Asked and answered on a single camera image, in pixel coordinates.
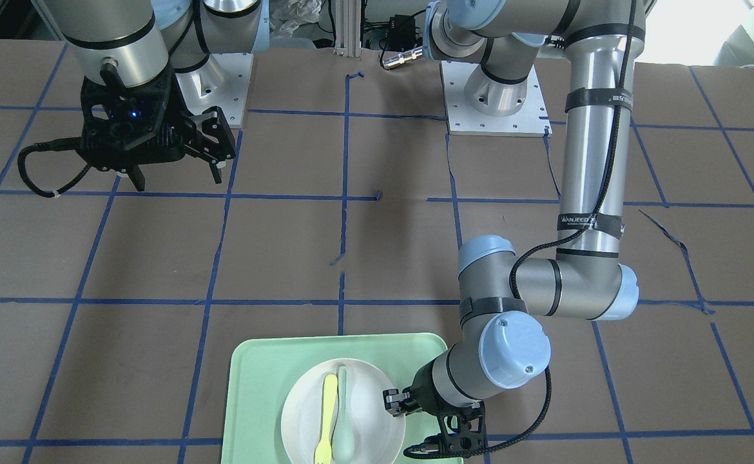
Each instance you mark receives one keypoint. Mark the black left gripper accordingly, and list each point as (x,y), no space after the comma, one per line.
(423,382)

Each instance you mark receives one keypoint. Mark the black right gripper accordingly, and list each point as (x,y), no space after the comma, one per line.
(162,94)

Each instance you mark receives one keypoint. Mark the white round plate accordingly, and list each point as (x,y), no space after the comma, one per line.
(378,436)

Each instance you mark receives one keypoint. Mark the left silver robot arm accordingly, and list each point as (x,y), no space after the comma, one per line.
(577,275)

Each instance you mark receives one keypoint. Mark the yellow plastic fork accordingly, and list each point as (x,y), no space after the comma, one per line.
(323,451)

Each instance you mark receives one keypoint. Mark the pale green plastic spoon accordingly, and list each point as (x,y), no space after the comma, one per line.
(343,445)

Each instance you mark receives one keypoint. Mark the mint green tray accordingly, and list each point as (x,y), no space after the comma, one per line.
(263,372)

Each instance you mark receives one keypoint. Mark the silver metal cylinder connector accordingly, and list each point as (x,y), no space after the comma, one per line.
(401,59)

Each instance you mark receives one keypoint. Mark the black power adapter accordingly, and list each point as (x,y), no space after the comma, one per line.
(399,33)

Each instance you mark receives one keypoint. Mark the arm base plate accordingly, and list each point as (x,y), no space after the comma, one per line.
(221,81)
(477,105)

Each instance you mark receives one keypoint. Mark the aluminium frame post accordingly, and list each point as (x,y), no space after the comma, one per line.
(347,27)

